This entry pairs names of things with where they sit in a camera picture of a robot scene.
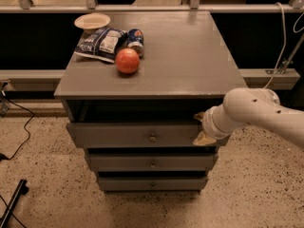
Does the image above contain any grey top drawer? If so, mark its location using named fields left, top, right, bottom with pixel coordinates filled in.
left=66, top=121, right=232, bottom=149

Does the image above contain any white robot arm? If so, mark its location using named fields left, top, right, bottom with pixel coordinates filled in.
left=193, top=88, right=304, bottom=147

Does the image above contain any orange red apple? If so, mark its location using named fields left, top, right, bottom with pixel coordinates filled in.
left=115, top=48, right=140, bottom=74

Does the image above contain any white cable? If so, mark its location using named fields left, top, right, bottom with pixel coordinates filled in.
left=262, top=2, right=304, bottom=90

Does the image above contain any black floor cable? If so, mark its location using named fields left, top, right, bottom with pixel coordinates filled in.
left=0, top=90, right=36, bottom=162

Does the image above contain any grey drawer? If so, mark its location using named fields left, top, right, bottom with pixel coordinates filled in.
left=97, top=177, right=208, bottom=192
left=85, top=153, right=219, bottom=172
left=66, top=121, right=232, bottom=149

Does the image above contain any blue white chip bag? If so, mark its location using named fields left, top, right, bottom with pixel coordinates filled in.
left=74, top=28, right=127, bottom=64

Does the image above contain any white bowl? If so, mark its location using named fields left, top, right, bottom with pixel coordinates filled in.
left=74, top=13, right=110, bottom=34

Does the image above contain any black stand leg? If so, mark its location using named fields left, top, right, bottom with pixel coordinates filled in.
left=0, top=180, right=29, bottom=228

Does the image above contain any grey wooden drawer cabinet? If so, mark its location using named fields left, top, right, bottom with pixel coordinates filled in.
left=55, top=11, right=245, bottom=179

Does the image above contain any blue soda can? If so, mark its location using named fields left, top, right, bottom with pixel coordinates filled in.
left=127, top=28, right=144, bottom=58

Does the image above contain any grey bottom drawer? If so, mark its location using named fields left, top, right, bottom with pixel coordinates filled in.
left=97, top=177, right=208, bottom=192

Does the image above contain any metal railing frame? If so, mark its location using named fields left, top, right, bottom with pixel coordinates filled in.
left=0, top=0, right=304, bottom=15

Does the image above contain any grey middle drawer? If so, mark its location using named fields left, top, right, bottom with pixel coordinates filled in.
left=85, top=153, right=219, bottom=172

